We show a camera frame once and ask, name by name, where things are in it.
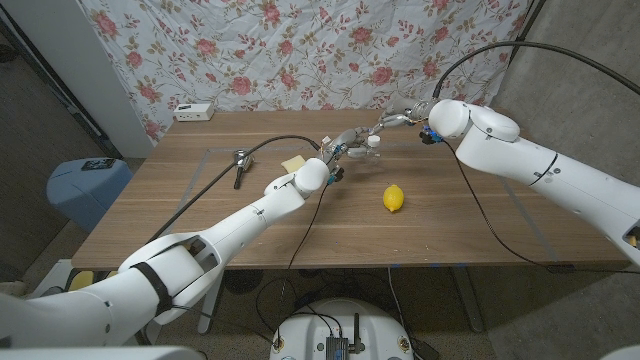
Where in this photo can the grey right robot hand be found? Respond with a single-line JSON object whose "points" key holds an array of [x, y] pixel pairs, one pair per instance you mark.
{"points": [[405, 112]]}

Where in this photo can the yellow lemon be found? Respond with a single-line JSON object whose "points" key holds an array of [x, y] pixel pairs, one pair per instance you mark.
{"points": [[393, 198]]}

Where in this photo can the floral backdrop cloth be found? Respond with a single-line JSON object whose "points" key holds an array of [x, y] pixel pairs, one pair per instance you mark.
{"points": [[310, 55]]}

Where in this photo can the black electronics box with antenna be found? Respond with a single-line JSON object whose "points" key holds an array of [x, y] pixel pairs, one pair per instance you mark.
{"points": [[336, 346]]}

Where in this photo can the blue bin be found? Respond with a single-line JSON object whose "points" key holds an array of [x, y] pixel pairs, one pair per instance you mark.
{"points": [[85, 195]]}

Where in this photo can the clear medicine bottle white cap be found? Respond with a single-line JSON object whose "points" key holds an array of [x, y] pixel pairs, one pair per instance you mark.
{"points": [[374, 141]]}

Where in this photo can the black device on bin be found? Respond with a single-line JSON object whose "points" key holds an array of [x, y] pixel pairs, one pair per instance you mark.
{"points": [[98, 164]]}

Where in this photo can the black stand pole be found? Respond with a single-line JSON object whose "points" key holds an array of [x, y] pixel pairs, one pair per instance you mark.
{"points": [[525, 30], [60, 87]]}

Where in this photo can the yellow and white floor object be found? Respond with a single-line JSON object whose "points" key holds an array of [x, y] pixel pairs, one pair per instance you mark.
{"points": [[82, 281]]}

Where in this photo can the white table leg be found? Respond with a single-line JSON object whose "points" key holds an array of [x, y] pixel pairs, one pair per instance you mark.
{"points": [[212, 305]]}

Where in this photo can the yellow sponge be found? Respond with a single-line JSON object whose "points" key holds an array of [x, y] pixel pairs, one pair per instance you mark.
{"points": [[293, 164]]}

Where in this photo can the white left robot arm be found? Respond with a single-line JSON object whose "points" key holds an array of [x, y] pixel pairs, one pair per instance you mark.
{"points": [[240, 225]]}

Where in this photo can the grey table leg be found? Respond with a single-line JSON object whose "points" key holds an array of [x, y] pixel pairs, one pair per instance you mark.
{"points": [[467, 300]]}

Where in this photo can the black round floor fan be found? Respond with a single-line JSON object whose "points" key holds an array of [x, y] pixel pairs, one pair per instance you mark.
{"points": [[245, 281]]}

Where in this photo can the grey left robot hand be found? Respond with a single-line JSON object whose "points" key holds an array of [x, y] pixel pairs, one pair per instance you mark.
{"points": [[345, 142]]}

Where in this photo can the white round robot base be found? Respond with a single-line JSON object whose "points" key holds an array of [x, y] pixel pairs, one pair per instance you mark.
{"points": [[305, 330]]}

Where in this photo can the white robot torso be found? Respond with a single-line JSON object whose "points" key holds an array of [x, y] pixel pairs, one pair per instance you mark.
{"points": [[100, 354]]}

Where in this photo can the white power strip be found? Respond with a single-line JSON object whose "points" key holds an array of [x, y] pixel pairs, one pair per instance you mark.
{"points": [[194, 112]]}

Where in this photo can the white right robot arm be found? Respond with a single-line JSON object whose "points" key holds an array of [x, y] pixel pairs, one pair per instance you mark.
{"points": [[540, 165]]}

